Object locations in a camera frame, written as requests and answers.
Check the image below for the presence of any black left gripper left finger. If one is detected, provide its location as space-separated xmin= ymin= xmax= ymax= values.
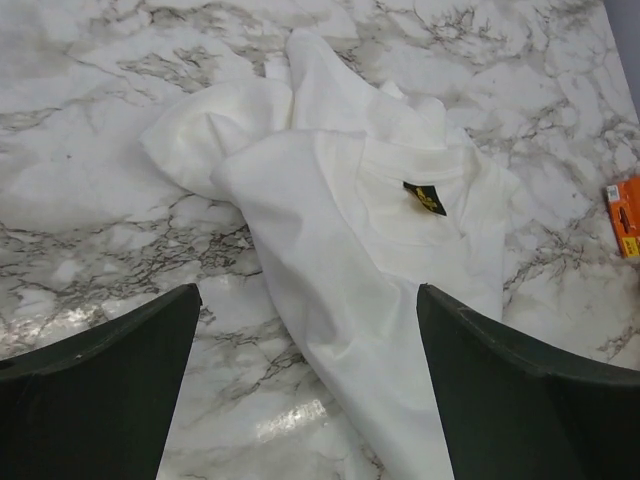
xmin=1 ymin=284 xmax=202 ymax=479

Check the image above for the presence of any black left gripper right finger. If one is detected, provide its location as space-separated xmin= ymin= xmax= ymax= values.
xmin=417 ymin=284 xmax=639 ymax=480

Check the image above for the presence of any white t-shirt with flower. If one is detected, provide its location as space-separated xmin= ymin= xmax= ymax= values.
xmin=141 ymin=29 xmax=518 ymax=479

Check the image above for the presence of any orange cardboard box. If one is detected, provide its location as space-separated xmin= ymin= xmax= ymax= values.
xmin=605 ymin=176 xmax=640 ymax=258

